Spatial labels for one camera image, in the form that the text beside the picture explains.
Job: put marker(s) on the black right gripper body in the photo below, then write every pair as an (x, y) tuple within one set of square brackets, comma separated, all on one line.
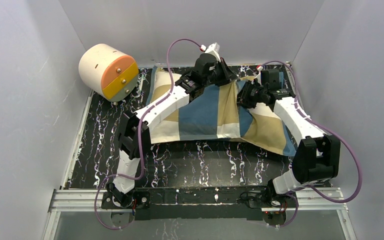
[(245, 99)]

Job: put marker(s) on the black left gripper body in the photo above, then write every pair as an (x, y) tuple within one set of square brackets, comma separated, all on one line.
[(227, 74)]

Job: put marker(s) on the blue beige white pillowcase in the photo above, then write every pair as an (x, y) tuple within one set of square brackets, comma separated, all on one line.
[(215, 115)]

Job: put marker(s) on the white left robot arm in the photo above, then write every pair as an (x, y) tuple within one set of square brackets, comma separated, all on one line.
[(135, 128)]

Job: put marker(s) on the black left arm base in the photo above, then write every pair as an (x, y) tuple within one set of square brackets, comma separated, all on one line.
[(127, 207)]

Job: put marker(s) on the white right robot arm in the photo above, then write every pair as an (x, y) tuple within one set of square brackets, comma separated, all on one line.
[(317, 155)]

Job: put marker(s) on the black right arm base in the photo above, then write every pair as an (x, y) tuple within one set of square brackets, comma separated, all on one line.
[(265, 202)]

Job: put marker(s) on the round cream drawer cabinet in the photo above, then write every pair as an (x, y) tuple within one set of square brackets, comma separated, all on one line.
[(109, 72)]

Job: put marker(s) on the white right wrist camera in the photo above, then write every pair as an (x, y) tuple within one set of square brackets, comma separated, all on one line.
[(259, 71)]

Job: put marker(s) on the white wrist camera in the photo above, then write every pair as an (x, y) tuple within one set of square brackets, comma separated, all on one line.
[(259, 71), (212, 49)]

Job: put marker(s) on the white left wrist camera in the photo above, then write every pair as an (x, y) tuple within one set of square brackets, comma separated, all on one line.
[(212, 49)]

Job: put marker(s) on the aluminium table frame rail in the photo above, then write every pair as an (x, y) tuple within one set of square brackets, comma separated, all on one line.
[(196, 166)]

